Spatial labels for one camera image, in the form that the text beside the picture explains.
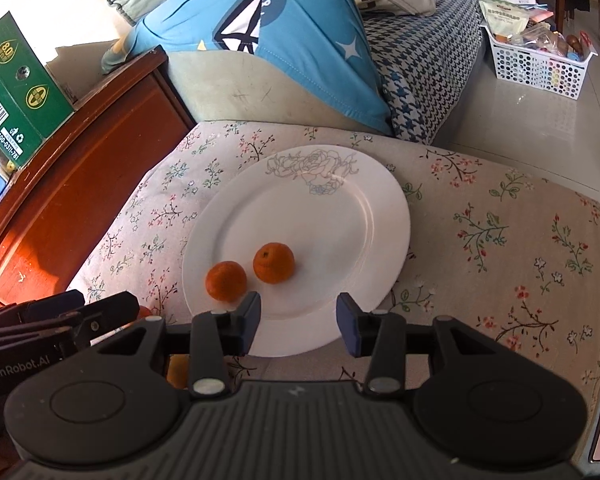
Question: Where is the orange mandarin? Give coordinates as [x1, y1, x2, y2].
[252, 243, 296, 285]
[204, 260, 247, 302]

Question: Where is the red wooden cabinet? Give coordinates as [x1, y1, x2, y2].
[0, 48, 195, 304]

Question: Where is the white floral plate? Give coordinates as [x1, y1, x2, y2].
[182, 145, 411, 358]

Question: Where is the floral tablecloth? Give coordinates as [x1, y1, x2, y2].
[66, 119, 600, 461]

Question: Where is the green cardboard box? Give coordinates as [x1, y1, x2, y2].
[0, 12, 73, 168]

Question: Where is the pale green sofa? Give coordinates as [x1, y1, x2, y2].
[107, 0, 391, 134]

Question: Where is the houndstooth sofa cover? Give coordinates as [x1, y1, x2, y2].
[364, 0, 488, 145]

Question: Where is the white plastic basket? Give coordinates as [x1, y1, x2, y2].
[480, 24, 598, 100]

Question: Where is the blue cushion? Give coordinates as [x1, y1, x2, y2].
[100, 0, 394, 137]

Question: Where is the snack packet in basket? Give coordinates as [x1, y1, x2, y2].
[479, 0, 529, 38]

